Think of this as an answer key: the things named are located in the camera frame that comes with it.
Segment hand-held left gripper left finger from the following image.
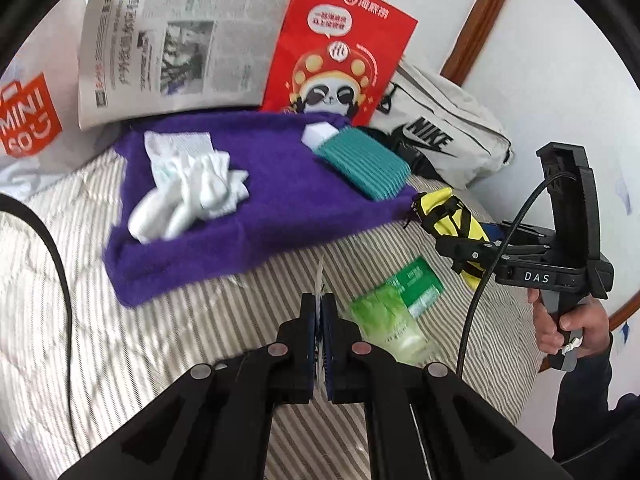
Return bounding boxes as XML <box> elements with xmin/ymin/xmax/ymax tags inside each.
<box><xmin>57</xmin><ymin>292</ymin><xmax>321</xmax><ymax>480</ymax></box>

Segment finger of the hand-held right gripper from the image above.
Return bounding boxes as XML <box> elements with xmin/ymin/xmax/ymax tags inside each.
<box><xmin>482</xmin><ymin>222</ymin><xmax>548</xmax><ymax>245</ymax></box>
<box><xmin>434</xmin><ymin>236</ymin><xmax>503</xmax><ymax>267</ymax></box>

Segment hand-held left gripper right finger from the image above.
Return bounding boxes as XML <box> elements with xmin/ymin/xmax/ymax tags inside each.
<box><xmin>320</xmin><ymin>292</ymin><xmax>573</xmax><ymax>480</ymax></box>

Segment yellow mesh bag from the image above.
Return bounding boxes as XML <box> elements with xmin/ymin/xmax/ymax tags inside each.
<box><xmin>411</xmin><ymin>187</ymin><xmax>491</xmax><ymax>291</ymax></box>

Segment light green tissue pack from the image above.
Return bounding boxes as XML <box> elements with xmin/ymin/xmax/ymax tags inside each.
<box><xmin>349</xmin><ymin>284</ymin><xmax>436</xmax><ymax>367</ymax></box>

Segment purple towel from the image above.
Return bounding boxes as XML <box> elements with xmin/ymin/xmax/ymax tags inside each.
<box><xmin>102</xmin><ymin>110</ymin><xmax>418</xmax><ymax>308</ymax></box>

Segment teal knitted cloth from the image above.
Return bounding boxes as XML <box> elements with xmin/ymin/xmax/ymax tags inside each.
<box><xmin>314</xmin><ymin>127</ymin><xmax>411</xmax><ymax>202</ymax></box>

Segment white socks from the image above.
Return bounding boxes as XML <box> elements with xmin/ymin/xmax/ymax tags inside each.
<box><xmin>127</xmin><ymin>131</ymin><xmax>249</xmax><ymax>246</ymax></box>

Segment white sponge block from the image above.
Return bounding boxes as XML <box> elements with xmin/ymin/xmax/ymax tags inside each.
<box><xmin>300</xmin><ymin>121</ymin><xmax>343</xmax><ymax>153</ymax></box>

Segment person's right forearm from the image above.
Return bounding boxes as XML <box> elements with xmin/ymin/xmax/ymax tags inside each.
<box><xmin>552</xmin><ymin>335</ymin><xmax>640</xmax><ymax>466</ymax></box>

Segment person's right hand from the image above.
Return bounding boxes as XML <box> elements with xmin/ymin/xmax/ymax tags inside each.
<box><xmin>527</xmin><ymin>287</ymin><xmax>613</xmax><ymax>361</ymax></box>

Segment white waist bag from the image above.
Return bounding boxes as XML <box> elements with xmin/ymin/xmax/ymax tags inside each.
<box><xmin>360</xmin><ymin>60</ymin><xmax>515</xmax><ymax>191</ymax></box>

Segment red paper bag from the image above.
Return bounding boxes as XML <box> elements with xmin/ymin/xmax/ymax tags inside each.
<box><xmin>260</xmin><ymin>0</ymin><xmax>418</xmax><ymax>128</ymax></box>

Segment folded newspaper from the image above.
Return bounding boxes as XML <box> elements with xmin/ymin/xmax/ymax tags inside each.
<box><xmin>77</xmin><ymin>0</ymin><xmax>296</xmax><ymax>131</ymax></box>

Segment white plastic shopping bag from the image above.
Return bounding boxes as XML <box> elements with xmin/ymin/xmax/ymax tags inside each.
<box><xmin>0</xmin><ymin>52</ymin><xmax>131</xmax><ymax>198</ymax></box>

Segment wooden door frame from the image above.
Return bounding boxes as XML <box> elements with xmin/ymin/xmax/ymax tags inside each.
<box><xmin>440</xmin><ymin>0</ymin><xmax>523</xmax><ymax>83</ymax></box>

